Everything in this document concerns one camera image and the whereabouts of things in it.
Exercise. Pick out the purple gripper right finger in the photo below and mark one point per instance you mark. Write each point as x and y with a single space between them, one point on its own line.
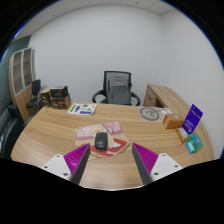
153 166

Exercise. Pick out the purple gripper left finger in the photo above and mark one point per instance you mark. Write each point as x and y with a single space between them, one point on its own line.
70 166

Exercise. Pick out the black computer mouse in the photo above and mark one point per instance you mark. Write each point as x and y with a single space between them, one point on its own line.
101 141

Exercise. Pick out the pink red mouse pad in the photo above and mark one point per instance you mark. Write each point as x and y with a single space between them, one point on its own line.
117 139

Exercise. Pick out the small tan box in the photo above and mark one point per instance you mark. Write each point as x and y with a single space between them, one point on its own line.
182 135

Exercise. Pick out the small blue box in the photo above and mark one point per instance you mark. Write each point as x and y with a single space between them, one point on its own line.
190 147

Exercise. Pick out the orange-brown box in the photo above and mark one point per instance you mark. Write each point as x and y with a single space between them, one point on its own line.
172 121

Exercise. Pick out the white green paper sheet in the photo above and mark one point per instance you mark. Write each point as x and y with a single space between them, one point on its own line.
82 109

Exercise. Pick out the green book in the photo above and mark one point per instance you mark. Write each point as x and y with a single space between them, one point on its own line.
196 141

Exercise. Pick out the brown cardboard boxes stack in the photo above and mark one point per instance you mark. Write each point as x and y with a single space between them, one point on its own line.
57 97

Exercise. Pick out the purple standing card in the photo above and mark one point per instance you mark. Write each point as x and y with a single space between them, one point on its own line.
192 119

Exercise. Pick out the black side chair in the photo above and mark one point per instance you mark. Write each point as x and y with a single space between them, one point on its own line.
34 97

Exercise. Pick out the black mesh office chair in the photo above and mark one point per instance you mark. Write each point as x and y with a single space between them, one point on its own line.
117 89

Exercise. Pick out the black sofa armchair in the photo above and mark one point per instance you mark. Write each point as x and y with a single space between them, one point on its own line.
11 126

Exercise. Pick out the wooden bookshelf cabinet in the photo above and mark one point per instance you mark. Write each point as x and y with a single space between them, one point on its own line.
21 75

